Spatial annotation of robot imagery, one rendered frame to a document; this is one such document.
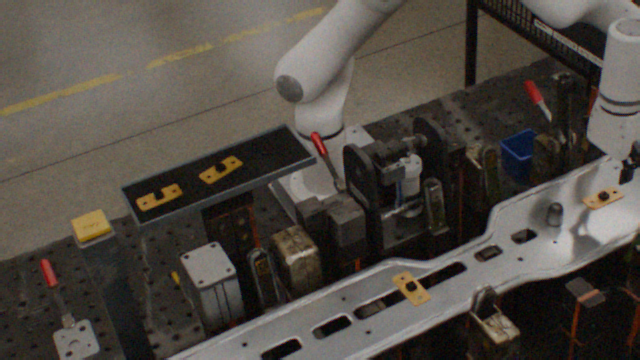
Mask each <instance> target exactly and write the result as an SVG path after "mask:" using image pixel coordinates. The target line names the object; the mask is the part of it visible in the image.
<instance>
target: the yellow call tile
mask: <svg viewBox="0 0 640 360"><path fill-rule="evenodd" d="M71 223H72V225H73V228H74V230H75V232H76V235H77V238H78V240H79V242H80V243H81V242H85V241H87V240H90V239H92V238H95V237H97V235H100V234H103V233H106V232H108V231H111V228H110V226H109V224H108V222H107V220H106V217H105V215H104V212H103V210H102V209H99V210H96V211H94V212H91V213H88V214H86V215H82V216H80V217H77V219H74V220H72V221H71Z"/></svg>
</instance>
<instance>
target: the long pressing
mask: <svg viewBox="0 0 640 360"><path fill-rule="evenodd" d="M614 167H617V168H619V169H614ZM621 169H623V165H622V161H619V160H616V159H614V158H613V157H611V156H610V155H605V156H603V157H600V158H598V159H595V160H593V161H591V162H589V163H587V164H584V166H581V167H579V168H577V169H575V170H572V171H570V172H568V173H565V174H562V175H560V176H558V177H556V178H554V179H551V180H549V181H546V182H544V184H542V185H539V186H537V187H535V188H533V189H529V190H527V191H525V192H523V193H521V194H518V195H516V196H514V197H511V198H509V199H506V200H504V202H502V203H500V204H498V205H496V206H494V207H492V209H491V210H490V212H489V216H488V222H487V226H486V231H485V233H484V234H483V235H482V236H480V238H479V239H476V240H473V241H471V242H469V243H467V244H465V245H463V246H459V247H457V248H455V249H453V250H451V251H449V252H446V253H444V254H441V256H439V257H437V258H435V259H432V260H428V261H419V260H412V259H405V258H389V259H385V260H383V261H381V262H378V263H376V264H374V265H372V266H369V267H366V268H364V269H362V270H360V271H357V272H355V274H353V275H350V276H348V277H345V278H343V279H341V280H339V281H337V282H333V283H331V284H329V285H327V286H325V287H322V288H320V289H318V290H315V292H313V293H310V294H308V295H306V296H304V297H302V298H298V299H296V300H294V301H292V302H290V303H287V304H285V305H283V306H280V307H277V308H275V310H273V311H271V312H269V313H266V314H264V315H261V316H259V317H257V318H254V319H252V320H250V321H248V322H246V323H242V324H240V325H238V327H236V328H234V329H231V330H229V331H226V332H224V333H222V334H219V335H217V336H215V337H213V338H211V339H207V340H205V341H203V342H201V343H198V345H196V346H194V347H192V348H189V349H186V350H184V351H182V352H180V353H178V354H175V355H172V356H170V357H168V358H166V359H163V360H264V359H262V357H261V355H262V354H264V353H265V352H267V351H269V350H271V349H273V348H275V347H277V346H280V345H283V343H285V342H287V341H289V340H291V339H297V340H298V342H300V343H301V346H302V349H301V350H298V351H296V352H294V353H292V354H290V355H287V356H285V357H283V358H280V359H278V360H371V359H373V358H375V357H377V356H379V355H381V354H383V353H385V352H387V351H390V350H392V349H394V348H396V347H398V346H400V345H402V343H404V342H407V341H409V340H411V339H413V338H415V337H417V336H419V335H422V334H425V333H427V332H429V331H431V330H433V329H435V328H437V327H439V325H442V324H444V323H446V322H448V321H450V320H452V319H454V318H456V317H458V316H461V315H463V314H465V313H467V312H468V309H469V305H470V301H471V297H472V294H473V292H474V289H475V288H476V287H479V286H480V285H482V284H483V283H486V282H489V283H490V284H491V286H492V287H493V288H494V289H496V292H497V293H498V294H497V296H496V297H495V298H497V297H499V296H501V295H504V294H506V293H508V292H510V291H513V289H515V288H517V287H519V286H521V285H523V284H525V283H528V282H534V281H542V280H552V279H559V278H563V277H566V276H569V275H571V274H573V273H575V272H577V270H579V269H581V268H584V267H586V266H588V265H590V264H592V263H594V262H596V261H598V260H601V259H603V258H605V257H607V256H609V255H611V254H613V252H615V251H618V250H620V249H622V248H624V247H626V246H628V245H629V244H630V242H631V240H632V238H633V236H634V233H636V231H637V229H638V227H639V225H638V224H639V222H640V168H638V169H636V170H634V173H633V178H632V180H631V181H630V183H627V184H625V185H623V186H620V185H619V178H620V173H621ZM610 186H614V187H615V188H617V189H619V190H620V191H621V192H623V193H624V194H625V195H624V197H622V198H620V199H617V201H615V202H612V203H610V204H608V205H606V206H604V207H602V208H599V209H597V210H592V209H590V208H589V207H588V206H587V205H585V204H584V203H582V198H585V197H588V196H590V195H592V194H594V193H596V192H598V191H601V190H604V189H606V188H608V187H610ZM554 202H558V203H560V204H561V205H562V206H563V209H564V214H563V224H562V225H561V226H559V227H552V226H550V225H549V224H547V223H546V219H547V210H549V207H550V205H551V204H552V203H554ZM526 229H529V230H532V231H533V232H534V233H535V234H536V235H537V238H535V239H533V240H531V241H528V242H526V243H524V244H521V245H518V244H516V243H515V242H514V241H512V240H511V239H510V238H511V237H512V235H515V234H517V233H520V232H522V231H524V230H526ZM554 241H556V242H557V244H554V243H553V242H554ZM490 246H497V247H498V248H499V249H500V250H501V251H502V253H501V255H499V256H497V257H494V258H492V259H490V260H488V261H486V262H479V261H478V260H476V259H475V258H474V257H473V254H474V253H476V252H479V251H481V250H483V249H486V248H488V247H490ZM518 258H522V259H523V260H522V261H519V260H518ZM457 262H458V263H462V264H463V265H464V266H465V267H466V271H464V273H462V274H460V275H456V276H454V277H452V278H450V279H448V280H446V281H444V282H441V283H439V284H437V285H434V286H432V287H430V288H428V289H426V292H427V293H428V294H429V295H430V296H431V300H429V301H427V302H425V303H422V304H420V305H418V306H414V305H413V304H412V303H411V302H410V300H409V299H408V298H405V300H403V301H401V302H399V303H397V304H395V305H392V306H390V307H387V308H385V310H383V311H381V312H379V313H377V314H375V315H372V316H369V317H367V318H365V319H363V320H360V319H358V318H357V317H356V316H355V314H354V311H355V310H357V308H359V307H361V306H363V305H366V304H368V303H371V302H373V301H375V300H377V299H379V298H382V297H384V296H386V295H389V294H391V293H393V292H395V290H400V289H399V288H398V287H397V285H396V284H395V283H394V282H393V280H392V279H393V278H394V277H396V276H398V275H400V274H402V272H404V271H409V272H410V274H411V275H412V276H413V277H414V278H415V279H416V280H417V281H418V280H420V279H422V278H425V277H427V276H429V275H431V274H434V272H436V271H438V270H440V269H443V268H445V267H447V266H449V265H452V264H454V263H457ZM400 292H401V290H400ZM342 298H345V300H342ZM341 316H346V317H347V318H348V319H349V321H350V322H351V324H350V325H349V327H347V328H345V329H343V330H341V331H339V332H337V333H335V334H332V335H329V336H327V337H325V338H323V339H317V338H315V336H314V335H313V333H312V331H313V330H314V329H317V328H319V327H321V325H323V324H325V323H327V322H330V321H332V320H335V319H337V318H339V317H341ZM367 331H369V332H371V333H369V334H366V332H367ZM243 343H247V346H246V347H242V345H243Z"/></svg>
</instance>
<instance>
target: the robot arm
mask: <svg viewBox="0 0 640 360"><path fill-rule="evenodd" d="M405 1H407V0H339V1H338V4H337V5H336V6H335V7H333V8H332V9H331V10H330V12H329V13H328V14H327V15H326V16H325V17H324V18H323V19H322V21H321V22H320V23H319V24H318V25H317V26H315V27H314V28H313V29H312V30H310V31H309V32H308V33H307V34H306V35H305V36H304V37H303V39H302V40H301V41H300V42H299V43H297V44H296V45H294V46H293V47H292V48H291V49H290V50H289V51H288V52H287V53H286V54H285V55H284V57H283V58H282V59H281V61H279V62H278V64H277V65H276V67H275V70H274V76H273V80H274V85H275V88H276V90H277V92H278V94H279V96H281V97H282V98H283V99H285V100H286V101H288V102H290V103H293V104H296V105H295V109H294V122H295V130H296V134H297V135H299V136H300V137H301V138H302V140H303V141H304V142H305V143H306V144H307V145H308V146H309V148H310V150H311V151H312V152H313V153H314V154H315V155H316V161H318V163H315V164H313V166H310V167H308V168H305V169H303V170H300V171H297V172H294V173H293V174H292V176H291V179H290V188H291V192H292V194H293V196H294V197H295V198H296V199H297V200H300V202H302V200H304V199H307V198H309V197H311V196H314V195H315V196H316V197H318V198H319V199H320V200H321V199H323V198H326V197H328V196H330V195H333V194H336V193H338V192H337V190H336V188H334V186H333V181H334V180H333V178H332V176H331V174H330V172H329V170H328V168H327V166H326V163H325V161H324V159H323V157H322V158H321V157H320V155H319V153H318V151H316V149H315V146H314V144H313V142H312V140H311V138H310V135H311V133H312V132H318V133H319V134H320V136H321V138H322V140H323V142H324V144H325V146H326V149H327V151H328V153H329V154H328V156H329V158H330V161H331V163H332V166H333V167H334V169H336V171H337V173H338V175H339V177H340V178H341V177H342V178H343V180H344V181H345V177H344V167H343V155H342V151H343V146H344V145H346V134H345V123H344V112H343V108H344V103H345V99H346V96H347V91H348V88H349V84H350V80H351V76H353V70H354V64H355V52H356V51H357V50H358V49H359V48H360V47H361V46H362V45H363V44H364V43H365V42H366V41H367V40H368V39H369V37H371V36H372V35H373V34H374V33H375V32H376V31H377V30H378V29H379V28H380V27H381V26H382V25H383V24H384V23H385V22H386V21H387V19H389V18H390V17H391V16H392V15H393V14H394V13H395V12H396V11H397V10H398V9H399V8H400V7H401V6H402V5H403V4H404V3H405ZM519 1H521V2H522V4H523V5H524V6H525V7H526V8H528V9H529V10H530V11H532V12H533V13H534V14H536V15H537V16H538V17H539V18H540V19H541V20H543V22H544V23H545V24H547V25H549V26H551V27H553V28H556V29H563V28H567V27H570V26H571V25H573V24H575V23H585V24H588V25H591V26H593V27H595V28H597V29H598V30H600V31H602V32H604V33H605V34H606V35H608V36H607V43H606V50H605V56H604V63H603V70H602V77H600V83H599V90H598V97H597V99H596V101H595V103H594V106H593V108H592V112H591V116H585V117H582V123H584V126H585V128H584V131H585V133H586V135H587V139H586V141H587V143H589V144H588V150H587V157H586V159H587V160H588V161H590V160H592V159H594V158H596V157H598V156H599V155H600V150H603V151H604V152H606V153H607V154H608V155H610V156H611V157H613V158H614V159H616V160H619V161H622V165H623V169H621V173H620V178H619V185H620V186H623V185H625V184H627V183H630V181H631V180H632V178H633V173H634V170H636V169H638V168H640V9H639V8H638V7H637V6H635V5H634V4H632V2H631V1H630V0H519ZM628 157H630V159H631V163H628V161H627V158H628ZM637 158H638V159H637Z"/></svg>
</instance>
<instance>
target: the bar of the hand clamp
mask: <svg viewBox="0 0 640 360"><path fill-rule="evenodd" d="M550 81H551V133H552V137H553V138H555V139H556V140H557V142H558V145H559V146H558V152H557V153H559V152H560V131H561V133H562V134H563V136H564V137H565V138H567V141H565V142H564V143H563V145H564V146H567V148H571V94H573V92H574V91H575V90H576V89H577V85H578V84H577V81H575V80H573V79H571V74H570V73H568V72H567V71H561V72H558V73H556V74H552V76H551V77H550Z"/></svg>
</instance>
